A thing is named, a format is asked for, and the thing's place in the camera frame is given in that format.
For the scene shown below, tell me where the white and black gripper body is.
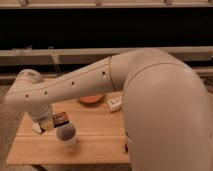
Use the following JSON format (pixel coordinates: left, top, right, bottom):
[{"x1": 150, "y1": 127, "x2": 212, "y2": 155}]
[{"x1": 39, "y1": 112, "x2": 69, "y2": 131}]

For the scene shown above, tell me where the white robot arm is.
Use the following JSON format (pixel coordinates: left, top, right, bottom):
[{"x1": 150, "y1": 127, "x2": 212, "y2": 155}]
[{"x1": 5, "y1": 48, "x2": 211, "y2": 171}]

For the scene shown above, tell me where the white ceramic cup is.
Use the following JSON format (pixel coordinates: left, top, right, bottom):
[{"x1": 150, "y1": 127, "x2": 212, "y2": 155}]
[{"x1": 56, "y1": 123, "x2": 77, "y2": 145}]

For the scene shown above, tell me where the white eraser block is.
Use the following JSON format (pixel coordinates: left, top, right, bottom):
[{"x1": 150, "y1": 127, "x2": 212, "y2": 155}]
[{"x1": 32, "y1": 124, "x2": 43, "y2": 134}]

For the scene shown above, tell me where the orange round plate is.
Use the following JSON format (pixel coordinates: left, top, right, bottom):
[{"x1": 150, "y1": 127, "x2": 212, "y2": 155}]
[{"x1": 78, "y1": 94, "x2": 104, "y2": 104}]

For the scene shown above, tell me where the white rectangular box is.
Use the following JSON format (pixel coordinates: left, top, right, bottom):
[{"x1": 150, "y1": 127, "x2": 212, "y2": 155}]
[{"x1": 107, "y1": 96, "x2": 122, "y2": 112}]

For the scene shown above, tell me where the red brown small object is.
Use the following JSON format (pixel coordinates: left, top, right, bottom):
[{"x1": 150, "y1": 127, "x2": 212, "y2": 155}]
[{"x1": 124, "y1": 139, "x2": 129, "y2": 153}]

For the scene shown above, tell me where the grey metal rail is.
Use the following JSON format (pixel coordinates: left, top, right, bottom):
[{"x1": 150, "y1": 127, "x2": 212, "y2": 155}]
[{"x1": 0, "y1": 46, "x2": 213, "y2": 66}]

